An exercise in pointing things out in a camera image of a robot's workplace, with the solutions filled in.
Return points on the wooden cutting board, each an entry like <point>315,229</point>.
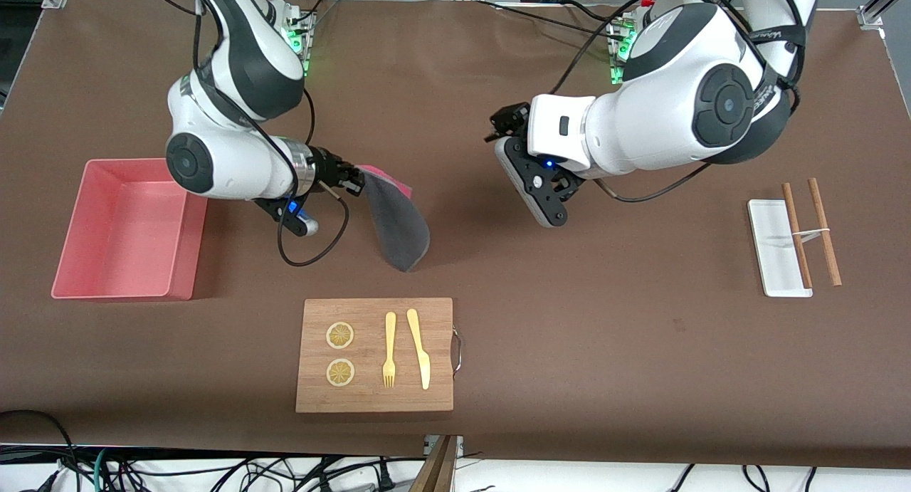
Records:
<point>370,399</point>

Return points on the yellow plastic knife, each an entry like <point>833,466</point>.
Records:
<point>420,349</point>

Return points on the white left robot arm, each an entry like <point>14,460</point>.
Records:
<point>662,122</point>

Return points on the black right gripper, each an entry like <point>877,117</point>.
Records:
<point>329,168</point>

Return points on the large table cover sheet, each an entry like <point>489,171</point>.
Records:
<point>569,278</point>

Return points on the yellow plastic fork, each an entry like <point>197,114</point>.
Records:
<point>390,335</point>

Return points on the lemon slice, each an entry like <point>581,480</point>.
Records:
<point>340,373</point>
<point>339,335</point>

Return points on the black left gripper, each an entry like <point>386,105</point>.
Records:
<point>509,119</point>

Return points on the white rectangular tray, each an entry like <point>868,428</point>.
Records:
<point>772,250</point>

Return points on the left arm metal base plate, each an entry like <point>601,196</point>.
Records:
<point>616,72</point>

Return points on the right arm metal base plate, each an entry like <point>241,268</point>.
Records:
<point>308,36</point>

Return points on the white band on sticks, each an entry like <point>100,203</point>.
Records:
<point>811,232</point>

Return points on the wooden post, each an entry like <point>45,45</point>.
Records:
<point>438,470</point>

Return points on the grey microfibre cloth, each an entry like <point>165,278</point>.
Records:
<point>398,225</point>

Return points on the pink plastic bin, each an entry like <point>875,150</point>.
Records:
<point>121,243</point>

